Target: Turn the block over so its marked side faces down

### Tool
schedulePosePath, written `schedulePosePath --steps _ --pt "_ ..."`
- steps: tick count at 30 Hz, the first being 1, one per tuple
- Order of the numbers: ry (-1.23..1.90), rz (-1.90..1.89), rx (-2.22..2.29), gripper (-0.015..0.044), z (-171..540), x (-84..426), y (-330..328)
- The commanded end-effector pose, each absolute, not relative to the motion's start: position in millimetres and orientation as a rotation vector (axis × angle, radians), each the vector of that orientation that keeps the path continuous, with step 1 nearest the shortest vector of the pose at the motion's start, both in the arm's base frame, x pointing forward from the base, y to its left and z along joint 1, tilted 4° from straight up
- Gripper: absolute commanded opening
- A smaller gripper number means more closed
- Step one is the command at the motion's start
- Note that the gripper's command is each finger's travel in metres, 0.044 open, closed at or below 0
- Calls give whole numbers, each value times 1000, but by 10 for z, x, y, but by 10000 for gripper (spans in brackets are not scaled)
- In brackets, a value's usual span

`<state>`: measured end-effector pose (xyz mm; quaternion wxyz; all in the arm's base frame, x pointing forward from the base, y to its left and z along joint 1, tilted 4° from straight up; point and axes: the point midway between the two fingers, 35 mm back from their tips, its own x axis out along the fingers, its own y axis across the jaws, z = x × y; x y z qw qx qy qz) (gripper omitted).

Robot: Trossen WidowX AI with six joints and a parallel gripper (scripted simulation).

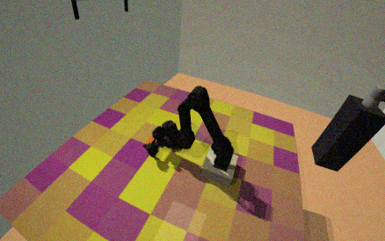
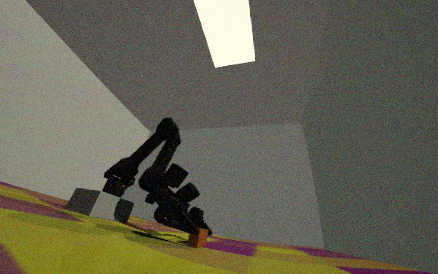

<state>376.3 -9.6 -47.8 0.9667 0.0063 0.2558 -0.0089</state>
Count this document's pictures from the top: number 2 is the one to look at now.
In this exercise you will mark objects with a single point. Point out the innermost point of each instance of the orange block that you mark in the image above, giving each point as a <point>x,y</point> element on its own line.
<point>198,241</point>

